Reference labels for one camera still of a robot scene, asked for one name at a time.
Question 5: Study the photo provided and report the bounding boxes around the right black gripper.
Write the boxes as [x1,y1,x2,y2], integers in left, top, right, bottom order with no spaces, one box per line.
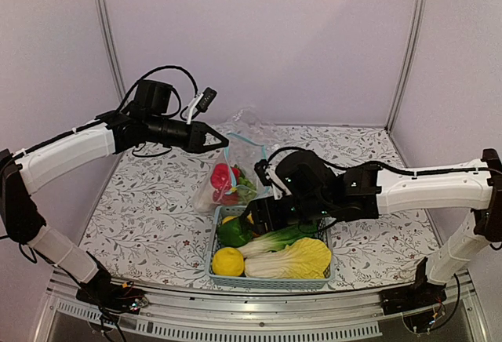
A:
[238,195,330,235]

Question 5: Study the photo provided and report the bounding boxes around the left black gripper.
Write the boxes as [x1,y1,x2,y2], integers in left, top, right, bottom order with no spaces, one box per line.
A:
[146,115,229,154]

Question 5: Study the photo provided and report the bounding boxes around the red bell pepper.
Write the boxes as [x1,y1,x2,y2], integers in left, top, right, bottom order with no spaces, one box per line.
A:
[210,163,241,191]

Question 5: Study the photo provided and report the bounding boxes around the blue zipper clear bag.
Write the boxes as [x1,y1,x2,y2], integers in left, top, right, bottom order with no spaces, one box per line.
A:
[198,134,270,212]

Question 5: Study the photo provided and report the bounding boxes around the white radish with leaves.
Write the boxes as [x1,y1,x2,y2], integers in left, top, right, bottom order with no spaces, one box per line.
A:
[193,184,214,213]

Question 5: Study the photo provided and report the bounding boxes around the green grapes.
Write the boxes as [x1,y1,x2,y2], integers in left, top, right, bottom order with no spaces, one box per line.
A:
[236,173,258,205]

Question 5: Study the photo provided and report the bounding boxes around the green bell pepper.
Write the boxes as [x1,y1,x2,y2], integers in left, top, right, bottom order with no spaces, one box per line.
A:
[216,217,253,248]

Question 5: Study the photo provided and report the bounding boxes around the yellow lemon front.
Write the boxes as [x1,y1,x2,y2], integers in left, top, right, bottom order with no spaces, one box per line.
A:
[212,247,245,277]

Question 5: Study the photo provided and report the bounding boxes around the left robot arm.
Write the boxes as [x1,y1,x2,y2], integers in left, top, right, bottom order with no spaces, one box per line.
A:
[1,80,228,306]

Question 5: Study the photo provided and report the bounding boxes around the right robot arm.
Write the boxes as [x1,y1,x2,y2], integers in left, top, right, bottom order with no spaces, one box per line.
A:
[239,148,501,307]

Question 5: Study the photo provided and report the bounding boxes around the pink zipper clear bag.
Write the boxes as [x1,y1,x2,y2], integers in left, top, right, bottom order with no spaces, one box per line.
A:
[218,107,301,154]

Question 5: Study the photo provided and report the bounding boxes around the green bok choy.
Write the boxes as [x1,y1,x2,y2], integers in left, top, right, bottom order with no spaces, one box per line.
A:
[237,224,318,258]

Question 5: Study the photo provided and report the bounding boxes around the napa cabbage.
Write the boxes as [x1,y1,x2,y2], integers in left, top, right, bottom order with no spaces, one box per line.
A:
[244,238,332,279]

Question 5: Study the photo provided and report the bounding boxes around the orange mango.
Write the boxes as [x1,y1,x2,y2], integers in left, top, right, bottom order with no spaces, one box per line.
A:
[222,216,237,224]

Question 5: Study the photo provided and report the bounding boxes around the light blue plastic basket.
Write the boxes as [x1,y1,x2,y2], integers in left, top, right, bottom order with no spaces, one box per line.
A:
[206,206,334,290]

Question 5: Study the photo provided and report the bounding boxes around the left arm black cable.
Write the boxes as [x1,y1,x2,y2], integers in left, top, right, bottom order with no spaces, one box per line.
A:
[119,65,199,110]

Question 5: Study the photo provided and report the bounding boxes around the front aluminium rail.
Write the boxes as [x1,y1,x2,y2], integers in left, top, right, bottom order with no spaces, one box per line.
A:
[35,271,489,341]

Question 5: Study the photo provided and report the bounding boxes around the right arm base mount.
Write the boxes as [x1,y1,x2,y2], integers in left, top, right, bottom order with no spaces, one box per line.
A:
[379,279,446,334]

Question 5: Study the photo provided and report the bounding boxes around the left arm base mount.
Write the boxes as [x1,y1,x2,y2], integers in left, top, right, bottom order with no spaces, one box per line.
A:
[76,253,149,315]

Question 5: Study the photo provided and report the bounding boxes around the left aluminium frame post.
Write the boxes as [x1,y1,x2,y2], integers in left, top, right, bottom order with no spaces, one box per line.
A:
[94,0,126,100]

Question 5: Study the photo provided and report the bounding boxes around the aluminium frame post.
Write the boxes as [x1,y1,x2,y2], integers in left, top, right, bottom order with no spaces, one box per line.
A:
[385,0,427,134]
[94,0,126,100]

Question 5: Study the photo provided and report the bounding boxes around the right aluminium frame post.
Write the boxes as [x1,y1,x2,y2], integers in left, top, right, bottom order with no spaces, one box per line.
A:
[385,0,427,134]

